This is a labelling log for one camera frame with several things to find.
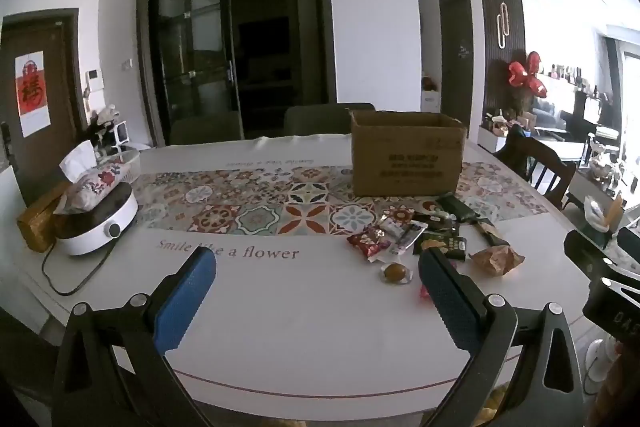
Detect dark green cloth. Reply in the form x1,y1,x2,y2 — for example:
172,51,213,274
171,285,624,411
504,124,532,180

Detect black power cable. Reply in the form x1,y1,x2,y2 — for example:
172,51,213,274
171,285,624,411
41,238,119,297

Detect floral tissue box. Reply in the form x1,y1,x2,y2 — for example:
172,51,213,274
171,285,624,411
53,139,132,214

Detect white snack packet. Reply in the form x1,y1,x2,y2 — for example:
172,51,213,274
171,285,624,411
378,217,425,254

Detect white electric cooker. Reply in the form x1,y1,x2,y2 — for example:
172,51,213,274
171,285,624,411
54,181,140,257

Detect brown green snack packet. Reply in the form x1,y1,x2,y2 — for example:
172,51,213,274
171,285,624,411
472,219,509,249

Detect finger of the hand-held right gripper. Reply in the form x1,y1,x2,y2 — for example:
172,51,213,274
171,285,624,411
616,226,640,256
564,229,640,343

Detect red door poster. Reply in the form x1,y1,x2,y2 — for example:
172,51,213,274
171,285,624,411
14,51,52,138

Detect grey sofa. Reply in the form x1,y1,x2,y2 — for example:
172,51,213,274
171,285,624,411
531,99,572,134

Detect wooden spindle chair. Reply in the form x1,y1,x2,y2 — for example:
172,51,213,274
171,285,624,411
492,125,577,210

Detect red foil balloons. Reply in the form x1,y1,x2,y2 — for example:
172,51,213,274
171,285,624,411
507,51,549,98

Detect golden brown box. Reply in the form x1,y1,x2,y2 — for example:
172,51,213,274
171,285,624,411
17,181,72,253

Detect red snack packet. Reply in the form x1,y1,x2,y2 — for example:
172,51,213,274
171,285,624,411
346,227,392,264

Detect white flower bouquet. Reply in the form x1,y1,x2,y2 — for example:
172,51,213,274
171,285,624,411
89,104,124,142

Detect clip shaped wall light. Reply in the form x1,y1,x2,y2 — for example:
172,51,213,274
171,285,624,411
494,1,514,50

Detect dark green long packet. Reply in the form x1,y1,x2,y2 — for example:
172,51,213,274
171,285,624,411
434,192,482,224

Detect white basket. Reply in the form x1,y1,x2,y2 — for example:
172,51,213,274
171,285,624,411
118,148,142,184

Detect brown entry door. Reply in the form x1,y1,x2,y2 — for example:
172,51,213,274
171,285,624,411
0,8,90,204

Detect braised egg clear packet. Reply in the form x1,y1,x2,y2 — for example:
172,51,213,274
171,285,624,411
378,261,414,284

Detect brown crinkled snack packet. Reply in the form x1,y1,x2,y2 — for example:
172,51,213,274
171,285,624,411
469,245,526,278

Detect dark hallway door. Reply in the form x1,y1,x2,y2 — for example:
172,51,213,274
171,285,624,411
439,0,474,128

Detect white sideboard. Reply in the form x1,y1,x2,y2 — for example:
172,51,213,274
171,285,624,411
477,123,512,153

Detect sliding glass door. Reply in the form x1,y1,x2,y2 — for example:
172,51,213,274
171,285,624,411
136,0,337,146

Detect shelf of bottles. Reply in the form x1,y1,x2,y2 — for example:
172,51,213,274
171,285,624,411
542,61,602,94

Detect person's right forearm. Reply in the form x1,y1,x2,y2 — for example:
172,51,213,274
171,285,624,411
600,341,640,427

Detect dark green chair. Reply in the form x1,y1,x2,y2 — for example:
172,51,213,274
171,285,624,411
169,111,244,147
283,102,376,137

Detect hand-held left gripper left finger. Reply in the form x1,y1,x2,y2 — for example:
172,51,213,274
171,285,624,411
51,249,218,427

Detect cardboard box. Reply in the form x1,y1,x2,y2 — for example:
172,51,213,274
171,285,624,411
348,109,467,198

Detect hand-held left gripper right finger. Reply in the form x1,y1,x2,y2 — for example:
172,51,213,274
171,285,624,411
417,247,587,427

